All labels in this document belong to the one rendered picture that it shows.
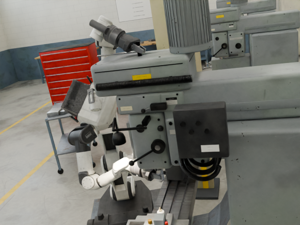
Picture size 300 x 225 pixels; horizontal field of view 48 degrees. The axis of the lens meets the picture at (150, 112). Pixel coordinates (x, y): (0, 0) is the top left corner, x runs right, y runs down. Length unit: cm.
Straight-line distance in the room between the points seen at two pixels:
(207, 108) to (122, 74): 47
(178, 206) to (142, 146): 60
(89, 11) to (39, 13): 180
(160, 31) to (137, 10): 762
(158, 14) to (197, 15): 189
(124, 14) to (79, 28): 168
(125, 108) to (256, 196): 72
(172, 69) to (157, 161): 49
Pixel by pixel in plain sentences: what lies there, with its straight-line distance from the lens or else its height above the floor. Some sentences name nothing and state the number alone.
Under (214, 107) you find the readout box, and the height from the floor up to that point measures 172.
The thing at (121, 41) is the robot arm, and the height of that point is 197.
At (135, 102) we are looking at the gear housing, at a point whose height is 169.
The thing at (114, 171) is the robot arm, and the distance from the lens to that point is 199.
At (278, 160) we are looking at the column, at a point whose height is 142.
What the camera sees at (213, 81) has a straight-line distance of 151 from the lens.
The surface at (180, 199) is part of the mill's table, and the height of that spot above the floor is 91.
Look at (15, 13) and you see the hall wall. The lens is 1285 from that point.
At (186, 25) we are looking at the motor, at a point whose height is 201.
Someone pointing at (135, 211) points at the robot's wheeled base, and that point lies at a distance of 275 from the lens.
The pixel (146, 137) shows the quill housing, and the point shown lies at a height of 150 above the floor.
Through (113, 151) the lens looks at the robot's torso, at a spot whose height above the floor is 111.
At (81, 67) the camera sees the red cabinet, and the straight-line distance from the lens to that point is 695.
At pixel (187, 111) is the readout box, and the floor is 172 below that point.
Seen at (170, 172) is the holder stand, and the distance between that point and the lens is 238.
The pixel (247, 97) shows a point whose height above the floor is 167.
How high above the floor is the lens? 214
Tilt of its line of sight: 19 degrees down
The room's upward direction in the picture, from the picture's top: 9 degrees counter-clockwise
